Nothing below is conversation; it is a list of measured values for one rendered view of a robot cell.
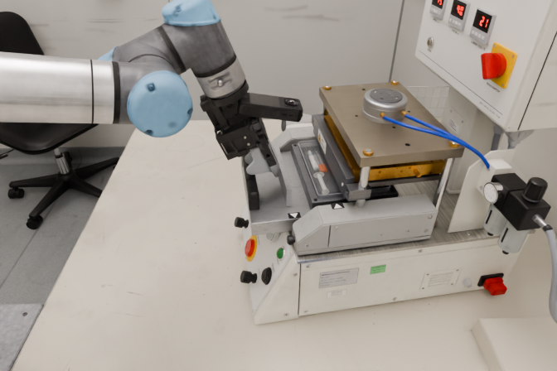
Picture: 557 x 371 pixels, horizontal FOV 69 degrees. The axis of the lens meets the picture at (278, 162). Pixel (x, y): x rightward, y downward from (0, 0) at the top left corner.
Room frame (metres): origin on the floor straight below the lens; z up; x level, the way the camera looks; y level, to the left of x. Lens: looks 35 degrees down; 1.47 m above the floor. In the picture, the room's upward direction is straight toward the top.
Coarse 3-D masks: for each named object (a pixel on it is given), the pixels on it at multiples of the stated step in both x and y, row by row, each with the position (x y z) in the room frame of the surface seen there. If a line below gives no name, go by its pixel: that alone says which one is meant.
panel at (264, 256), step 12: (240, 216) 0.77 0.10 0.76; (264, 240) 0.60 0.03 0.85; (264, 252) 0.58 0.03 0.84; (276, 252) 0.54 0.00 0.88; (288, 252) 0.51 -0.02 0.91; (252, 264) 0.59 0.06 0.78; (264, 264) 0.55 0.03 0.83; (276, 264) 0.52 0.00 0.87; (276, 276) 0.49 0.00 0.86; (252, 288) 0.54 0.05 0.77; (264, 288) 0.50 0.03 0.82; (252, 300) 0.51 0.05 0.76; (252, 312) 0.49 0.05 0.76
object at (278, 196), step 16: (240, 160) 0.73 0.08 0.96; (288, 160) 0.72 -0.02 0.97; (256, 176) 0.66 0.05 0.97; (272, 176) 0.66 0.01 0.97; (288, 176) 0.66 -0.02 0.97; (272, 192) 0.61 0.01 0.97; (288, 192) 0.57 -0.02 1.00; (304, 192) 0.61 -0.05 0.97; (272, 208) 0.56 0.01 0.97; (288, 208) 0.56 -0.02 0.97; (304, 208) 0.56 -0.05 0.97; (256, 224) 0.52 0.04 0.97; (272, 224) 0.53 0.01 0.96; (288, 224) 0.53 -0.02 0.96
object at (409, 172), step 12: (324, 120) 0.75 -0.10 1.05; (336, 132) 0.69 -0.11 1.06; (348, 156) 0.61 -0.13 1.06; (360, 168) 0.57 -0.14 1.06; (372, 168) 0.57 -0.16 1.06; (384, 168) 0.57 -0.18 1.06; (396, 168) 0.57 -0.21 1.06; (408, 168) 0.58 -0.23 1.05; (420, 168) 0.58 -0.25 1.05; (432, 168) 0.58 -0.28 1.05; (372, 180) 0.57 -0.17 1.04; (384, 180) 0.57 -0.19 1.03; (396, 180) 0.57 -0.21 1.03; (408, 180) 0.58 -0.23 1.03; (420, 180) 0.58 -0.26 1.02; (432, 180) 0.58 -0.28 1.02
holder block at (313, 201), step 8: (296, 144) 0.74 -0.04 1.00; (296, 152) 0.71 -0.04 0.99; (296, 160) 0.69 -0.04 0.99; (304, 168) 0.66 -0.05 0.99; (304, 176) 0.63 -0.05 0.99; (304, 184) 0.61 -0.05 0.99; (312, 192) 0.58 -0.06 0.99; (376, 192) 0.58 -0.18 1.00; (384, 192) 0.58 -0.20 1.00; (392, 192) 0.58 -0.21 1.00; (312, 200) 0.56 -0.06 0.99; (320, 200) 0.56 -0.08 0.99; (328, 200) 0.56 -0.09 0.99; (336, 200) 0.56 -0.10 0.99; (344, 200) 0.56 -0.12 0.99; (352, 200) 0.56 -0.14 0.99; (312, 208) 0.55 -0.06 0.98
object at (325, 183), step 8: (304, 144) 0.73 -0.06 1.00; (312, 144) 0.73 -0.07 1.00; (304, 152) 0.70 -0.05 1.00; (312, 152) 0.70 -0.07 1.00; (320, 152) 0.70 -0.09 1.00; (312, 160) 0.67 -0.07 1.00; (320, 160) 0.67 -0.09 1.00; (312, 168) 0.64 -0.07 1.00; (320, 168) 0.64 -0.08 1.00; (328, 168) 0.64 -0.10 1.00; (312, 176) 0.62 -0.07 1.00; (320, 176) 0.62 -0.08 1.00; (328, 176) 0.62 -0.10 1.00; (320, 184) 0.59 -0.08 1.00; (328, 184) 0.59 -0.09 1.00; (336, 184) 0.59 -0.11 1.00; (320, 192) 0.57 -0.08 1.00; (328, 192) 0.57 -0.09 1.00; (336, 192) 0.57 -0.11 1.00
